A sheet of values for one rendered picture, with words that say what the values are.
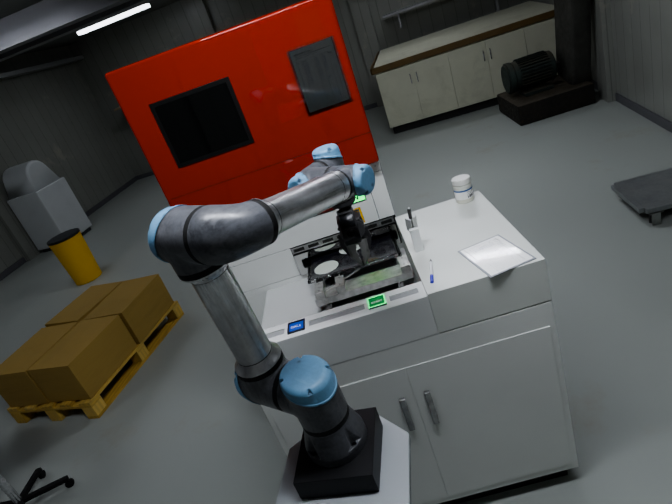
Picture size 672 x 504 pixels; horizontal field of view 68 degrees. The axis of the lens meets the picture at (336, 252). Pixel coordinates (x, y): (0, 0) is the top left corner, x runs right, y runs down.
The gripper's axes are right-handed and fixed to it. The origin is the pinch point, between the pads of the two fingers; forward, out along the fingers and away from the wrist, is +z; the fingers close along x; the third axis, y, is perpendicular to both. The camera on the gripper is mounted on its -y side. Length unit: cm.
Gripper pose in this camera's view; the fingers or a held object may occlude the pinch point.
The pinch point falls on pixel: (363, 263)
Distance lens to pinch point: 146.0
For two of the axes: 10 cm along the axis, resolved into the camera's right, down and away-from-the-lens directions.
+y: -0.5, -4.3, 9.0
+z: 3.1, 8.5, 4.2
